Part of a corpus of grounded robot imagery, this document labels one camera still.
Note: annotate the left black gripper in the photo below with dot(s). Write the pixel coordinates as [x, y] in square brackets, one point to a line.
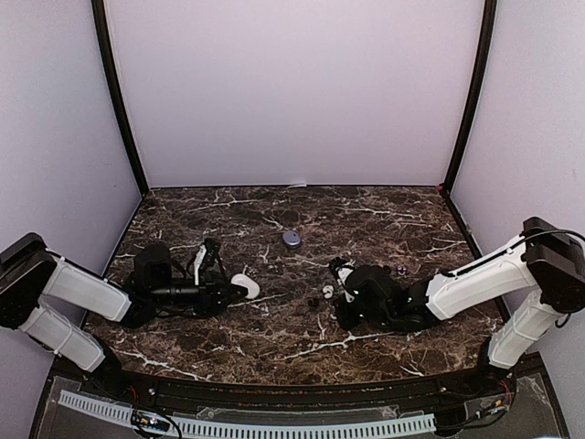
[209, 294]

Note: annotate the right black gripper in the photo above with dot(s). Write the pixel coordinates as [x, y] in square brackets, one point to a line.
[345, 319]

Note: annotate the white earbud charging case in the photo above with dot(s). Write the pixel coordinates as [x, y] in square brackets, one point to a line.
[248, 286]

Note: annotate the white earbud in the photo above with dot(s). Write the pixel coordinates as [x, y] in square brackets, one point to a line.
[328, 290]

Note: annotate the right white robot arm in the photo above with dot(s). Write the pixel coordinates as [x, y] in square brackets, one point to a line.
[545, 260]

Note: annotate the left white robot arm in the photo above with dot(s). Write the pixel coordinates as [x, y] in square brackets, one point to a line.
[31, 273]

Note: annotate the purple round charging case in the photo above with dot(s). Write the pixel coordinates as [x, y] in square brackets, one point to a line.
[291, 239]

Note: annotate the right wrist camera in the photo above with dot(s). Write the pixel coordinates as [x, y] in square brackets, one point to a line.
[341, 270]

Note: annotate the white slotted cable duct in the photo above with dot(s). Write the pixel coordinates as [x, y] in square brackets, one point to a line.
[183, 427]

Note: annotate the left black frame post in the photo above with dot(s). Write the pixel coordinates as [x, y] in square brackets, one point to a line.
[114, 87]

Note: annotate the black frame post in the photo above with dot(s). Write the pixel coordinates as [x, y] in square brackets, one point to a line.
[114, 87]
[473, 95]

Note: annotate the right black frame post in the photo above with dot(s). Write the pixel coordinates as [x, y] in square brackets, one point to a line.
[473, 95]

